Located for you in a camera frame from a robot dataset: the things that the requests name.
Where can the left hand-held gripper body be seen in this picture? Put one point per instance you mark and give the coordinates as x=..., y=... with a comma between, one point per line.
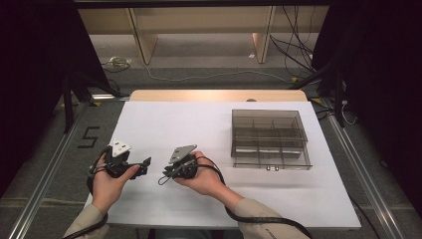
x=117, y=159

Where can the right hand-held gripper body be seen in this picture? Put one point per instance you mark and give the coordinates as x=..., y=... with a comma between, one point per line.
x=184, y=162

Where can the smoky clear drawer box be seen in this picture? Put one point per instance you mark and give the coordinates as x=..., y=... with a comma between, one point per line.
x=265, y=116

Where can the person's right hand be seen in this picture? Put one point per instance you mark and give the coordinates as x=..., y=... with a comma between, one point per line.
x=205, y=181

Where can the person's left hand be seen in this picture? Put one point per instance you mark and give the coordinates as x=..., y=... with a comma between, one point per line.
x=107, y=192

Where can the white board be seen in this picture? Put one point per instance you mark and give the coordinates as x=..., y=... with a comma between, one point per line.
x=185, y=132

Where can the black stand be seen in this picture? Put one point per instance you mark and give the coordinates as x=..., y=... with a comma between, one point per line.
x=338, y=99
x=68, y=106

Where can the light wooden table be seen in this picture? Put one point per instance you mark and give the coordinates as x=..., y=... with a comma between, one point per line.
x=215, y=95

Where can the black curtain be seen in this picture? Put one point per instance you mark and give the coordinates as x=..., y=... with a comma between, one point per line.
x=381, y=66
x=33, y=66

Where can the small white scrap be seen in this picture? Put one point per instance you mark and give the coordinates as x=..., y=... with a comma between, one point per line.
x=252, y=56

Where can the pale wooden desk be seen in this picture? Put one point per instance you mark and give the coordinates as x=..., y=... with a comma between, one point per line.
x=199, y=20

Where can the aluminium rail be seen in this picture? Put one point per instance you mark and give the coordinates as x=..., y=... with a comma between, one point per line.
x=365, y=186
x=43, y=186

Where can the black frame bar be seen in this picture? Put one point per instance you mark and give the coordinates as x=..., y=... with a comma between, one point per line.
x=199, y=3

